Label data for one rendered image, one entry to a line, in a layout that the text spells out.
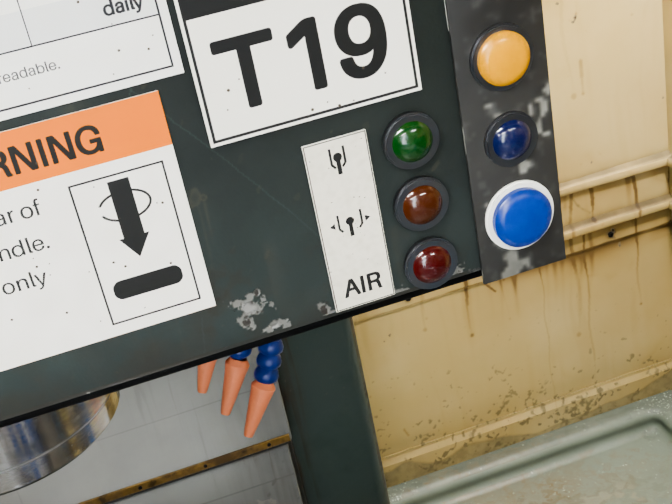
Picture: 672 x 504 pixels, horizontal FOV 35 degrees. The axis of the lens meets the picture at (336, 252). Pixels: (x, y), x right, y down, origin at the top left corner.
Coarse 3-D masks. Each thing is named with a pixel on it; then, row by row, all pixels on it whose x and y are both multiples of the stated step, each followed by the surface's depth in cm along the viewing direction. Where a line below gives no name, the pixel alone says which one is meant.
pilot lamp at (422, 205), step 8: (416, 192) 49; (424, 192) 49; (432, 192) 49; (408, 200) 49; (416, 200) 49; (424, 200) 49; (432, 200) 49; (440, 200) 50; (408, 208) 49; (416, 208) 49; (424, 208) 49; (432, 208) 50; (440, 208) 50; (408, 216) 50; (416, 216) 49; (424, 216) 50; (432, 216) 50
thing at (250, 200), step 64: (448, 64) 48; (0, 128) 43; (192, 128) 45; (320, 128) 47; (384, 128) 48; (448, 128) 49; (192, 192) 47; (256, 192) 47; (384, 192) 49; (448, 192) 50; (256, 256) 49; (320, 256) 50; (192, 320) 49; (256, 320) 50; (320, 320) 51; (0, 384) 48; (64, 384) 48; (128, 384) 50
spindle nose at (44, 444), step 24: (72, 408) 65; (96, 408) 67; (0, 432) 62; (24, 432) 63; (48, 432) 64; (72, 432) 65; (96, 432) 68; (0, 456) 63; (24, 456) 64; (48, 456) 65; (72, 456) 66; (0, 480) 64; (24, 480) 64
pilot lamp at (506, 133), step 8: (512, 120) 49; (504, 128) 49; (512, 128) 49; (520, 128) 49; (528, 128) 50; (496, 136) 49; (504, 136) 49; (512, 136) 49; (520, 136) 49; (528, 136) 50; (496, 144) 49; (504, 144) 49; (512, 144) 49; (520, 144) 49; (528, 144) 50; (496, 152) 50; (504, 152) 50; (512, 152) 50; (520, 152) 50
